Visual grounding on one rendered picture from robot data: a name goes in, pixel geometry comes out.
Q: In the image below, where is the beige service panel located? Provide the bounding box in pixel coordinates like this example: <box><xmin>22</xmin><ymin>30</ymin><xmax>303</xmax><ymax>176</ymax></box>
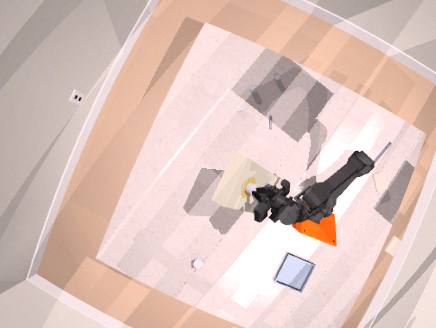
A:
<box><xmin>211</xmin><ymin>152</ymin><xmax>283</xmax><ymax>213</ymax></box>

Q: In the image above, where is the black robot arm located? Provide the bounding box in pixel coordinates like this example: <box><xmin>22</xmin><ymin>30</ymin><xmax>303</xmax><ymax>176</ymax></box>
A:
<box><xmin>268</xmin><ymin>150</ymin><xmax>375</xmax><ymax>226</ymax></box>

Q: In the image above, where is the white cylinder with slotted grey end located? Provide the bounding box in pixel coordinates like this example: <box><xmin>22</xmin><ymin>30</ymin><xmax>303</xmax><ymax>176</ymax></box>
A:
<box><xmin>245</xmin><ymin>182</ymin><xmax>259</xmax><ymax>197</ymax></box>

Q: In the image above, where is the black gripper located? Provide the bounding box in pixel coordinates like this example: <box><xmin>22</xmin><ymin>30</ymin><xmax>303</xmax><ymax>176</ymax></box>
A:
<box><xmin>252</xmin><ymin>179</ymin><xmax>294</xmax><ymax>223</ymax></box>

